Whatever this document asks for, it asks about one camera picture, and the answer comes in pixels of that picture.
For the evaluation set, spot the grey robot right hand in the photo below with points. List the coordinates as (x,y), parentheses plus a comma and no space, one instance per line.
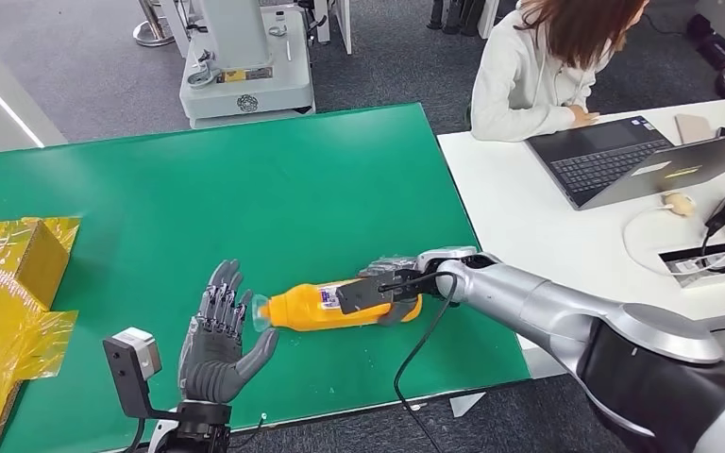
(397,317)

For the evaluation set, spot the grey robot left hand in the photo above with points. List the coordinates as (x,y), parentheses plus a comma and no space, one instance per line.
(212,369)

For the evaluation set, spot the orange juice bottle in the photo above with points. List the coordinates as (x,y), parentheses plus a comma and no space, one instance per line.
(306,306)

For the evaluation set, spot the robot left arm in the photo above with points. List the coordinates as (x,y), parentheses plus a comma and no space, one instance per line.
(197,431)

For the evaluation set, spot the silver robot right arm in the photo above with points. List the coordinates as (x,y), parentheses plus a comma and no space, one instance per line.
(525,300)

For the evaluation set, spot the white paper scrap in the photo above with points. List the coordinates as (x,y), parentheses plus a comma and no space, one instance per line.
(464,403)

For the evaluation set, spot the dark grey open laptop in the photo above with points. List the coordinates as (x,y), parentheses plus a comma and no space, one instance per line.
(600,166)

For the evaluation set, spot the person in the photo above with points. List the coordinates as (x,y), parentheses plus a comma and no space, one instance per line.
(519,81)

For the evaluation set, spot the person's hand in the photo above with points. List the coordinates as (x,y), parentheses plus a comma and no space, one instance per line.
(582,117)

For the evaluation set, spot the white machine base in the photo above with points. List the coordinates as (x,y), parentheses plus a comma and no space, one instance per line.
(244,81)

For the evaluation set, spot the small beige charger plug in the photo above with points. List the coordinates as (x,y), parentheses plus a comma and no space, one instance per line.
(679,204)

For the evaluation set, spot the desk socket box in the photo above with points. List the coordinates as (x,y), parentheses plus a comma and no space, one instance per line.
(703,264)

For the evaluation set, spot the chrome stand base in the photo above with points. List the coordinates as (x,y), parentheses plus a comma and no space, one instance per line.
(151,32)

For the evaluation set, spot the beige flat pad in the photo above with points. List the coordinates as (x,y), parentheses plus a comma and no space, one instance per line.
(694,128)

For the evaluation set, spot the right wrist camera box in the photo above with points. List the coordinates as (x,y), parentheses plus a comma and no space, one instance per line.
(362,294)

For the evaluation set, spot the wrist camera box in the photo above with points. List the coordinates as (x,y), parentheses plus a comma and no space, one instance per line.
(362,294)
(128,362)

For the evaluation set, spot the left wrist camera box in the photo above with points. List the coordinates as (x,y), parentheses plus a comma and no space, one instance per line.
(128,362)

